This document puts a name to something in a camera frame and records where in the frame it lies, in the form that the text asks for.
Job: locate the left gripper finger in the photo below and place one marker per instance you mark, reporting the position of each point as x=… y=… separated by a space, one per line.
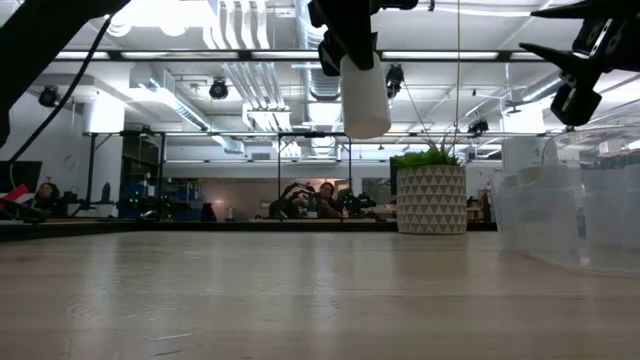
x=360 y=40
x=331 y=55

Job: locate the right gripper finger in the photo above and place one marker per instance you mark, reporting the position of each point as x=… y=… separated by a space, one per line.
x=590 y=10
x=565 y=62

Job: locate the white pill bottle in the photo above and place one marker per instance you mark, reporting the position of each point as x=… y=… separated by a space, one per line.
x=365 y=105

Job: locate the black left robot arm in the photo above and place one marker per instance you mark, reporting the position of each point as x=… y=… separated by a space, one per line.
x=40 y=40

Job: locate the clear plastic basket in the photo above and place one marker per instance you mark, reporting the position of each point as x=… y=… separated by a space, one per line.
x=575 y=250

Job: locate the black ceiling spotlight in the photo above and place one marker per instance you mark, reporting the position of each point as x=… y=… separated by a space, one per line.
x=48 y=96
x=478 y=126
x=218 y=89
x=395 y=80

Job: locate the long ceiling light bar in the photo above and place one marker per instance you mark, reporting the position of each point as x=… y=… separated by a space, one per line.
x=245 y=55

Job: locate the person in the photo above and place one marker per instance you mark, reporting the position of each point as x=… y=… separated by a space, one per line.
x=327 y=200
x=45 y=197

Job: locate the black background robot arms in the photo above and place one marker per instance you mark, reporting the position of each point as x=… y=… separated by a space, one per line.
x=292 y=200

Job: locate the succulent in triangle-patterned pot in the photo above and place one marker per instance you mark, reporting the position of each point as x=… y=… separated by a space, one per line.
x=432 y=200

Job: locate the dark monitor screen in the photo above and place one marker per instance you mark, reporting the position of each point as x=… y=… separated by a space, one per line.
x=20 y=175

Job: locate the black background rig frame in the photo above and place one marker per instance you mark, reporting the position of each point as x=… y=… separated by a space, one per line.
x=91 y=175
x=279 y=175

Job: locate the black aluminium table frame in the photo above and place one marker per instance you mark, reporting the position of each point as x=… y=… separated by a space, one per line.
x=200 y=228

